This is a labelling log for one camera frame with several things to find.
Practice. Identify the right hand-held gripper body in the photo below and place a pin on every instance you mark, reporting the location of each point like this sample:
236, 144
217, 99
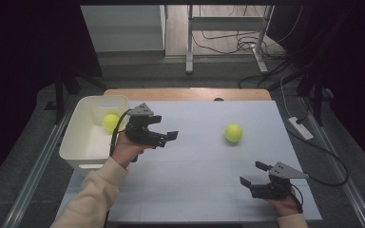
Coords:
275, 186

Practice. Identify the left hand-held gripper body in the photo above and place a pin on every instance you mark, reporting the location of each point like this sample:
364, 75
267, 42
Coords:
139, 129

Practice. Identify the yellow tennis ball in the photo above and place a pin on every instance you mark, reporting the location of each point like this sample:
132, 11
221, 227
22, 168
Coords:
233, 133
111, 123

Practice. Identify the white plastic bin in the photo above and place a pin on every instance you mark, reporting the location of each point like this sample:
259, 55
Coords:
85, 145

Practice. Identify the person's right hand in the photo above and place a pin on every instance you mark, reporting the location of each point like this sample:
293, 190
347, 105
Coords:
286, 205

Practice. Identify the person's left hand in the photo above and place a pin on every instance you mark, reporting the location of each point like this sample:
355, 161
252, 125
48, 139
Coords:
125, 152

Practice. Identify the white table cover board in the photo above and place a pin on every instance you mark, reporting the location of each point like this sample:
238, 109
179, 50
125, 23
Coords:
196, 164

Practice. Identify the white power strip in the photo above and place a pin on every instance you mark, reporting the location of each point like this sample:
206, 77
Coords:
301, 128

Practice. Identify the black stand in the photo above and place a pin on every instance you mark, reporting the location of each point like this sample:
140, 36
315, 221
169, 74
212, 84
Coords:
59, 95
317, 95

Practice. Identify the white cabinet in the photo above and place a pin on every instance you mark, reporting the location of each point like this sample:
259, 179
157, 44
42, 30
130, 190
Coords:
123, 28

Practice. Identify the aluminium floor rail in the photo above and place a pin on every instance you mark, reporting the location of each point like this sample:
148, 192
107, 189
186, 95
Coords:
355, 196
34, 177

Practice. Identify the grey metal desk frame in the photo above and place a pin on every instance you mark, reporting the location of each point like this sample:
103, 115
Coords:
189, 47

